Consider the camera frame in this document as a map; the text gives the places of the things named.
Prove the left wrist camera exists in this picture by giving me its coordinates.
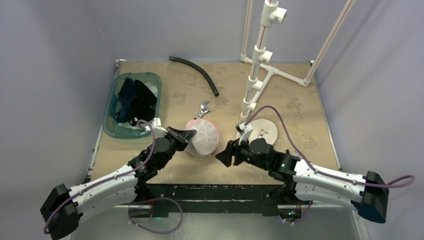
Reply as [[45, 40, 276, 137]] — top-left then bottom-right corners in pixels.
[[151, 117, 168, 138]]

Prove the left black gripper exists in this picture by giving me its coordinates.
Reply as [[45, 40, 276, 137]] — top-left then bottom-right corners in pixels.
[[158, 126, 196, 169]]

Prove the white cloth garment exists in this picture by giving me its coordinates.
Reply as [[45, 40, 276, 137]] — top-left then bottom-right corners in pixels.
[[116, 82, 158, 130]]

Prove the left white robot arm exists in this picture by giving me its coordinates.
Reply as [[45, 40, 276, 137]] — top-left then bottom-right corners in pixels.
[[40, 127, 197, 240]]

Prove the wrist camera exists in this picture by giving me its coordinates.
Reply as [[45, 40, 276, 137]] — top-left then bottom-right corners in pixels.
[[235, 121, 253, 145], [151, 117, 168, 138]]

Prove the black rubber hose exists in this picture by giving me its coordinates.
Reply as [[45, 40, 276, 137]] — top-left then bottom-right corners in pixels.
[[168, 56, 220, 98]]

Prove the black bra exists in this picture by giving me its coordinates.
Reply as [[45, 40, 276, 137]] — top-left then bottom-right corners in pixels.
[[129, 79, 157, 127]]

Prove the red handled adjustable wrench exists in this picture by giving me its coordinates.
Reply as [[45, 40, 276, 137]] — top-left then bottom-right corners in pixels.
[[194, 100, 210, 120]]

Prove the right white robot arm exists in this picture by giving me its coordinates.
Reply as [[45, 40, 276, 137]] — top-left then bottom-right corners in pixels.
[[215, 138, 390, 224]]

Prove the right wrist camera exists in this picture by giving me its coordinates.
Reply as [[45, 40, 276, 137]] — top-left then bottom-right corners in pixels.
[[235, 121, 253, 145]]

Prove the white PVC pipe rack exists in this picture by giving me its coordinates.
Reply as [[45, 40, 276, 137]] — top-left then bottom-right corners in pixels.
[[240, 0, 355, 121]]

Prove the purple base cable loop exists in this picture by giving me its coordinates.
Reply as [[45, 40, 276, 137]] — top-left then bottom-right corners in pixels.
[[127, 197, 184, 235]]

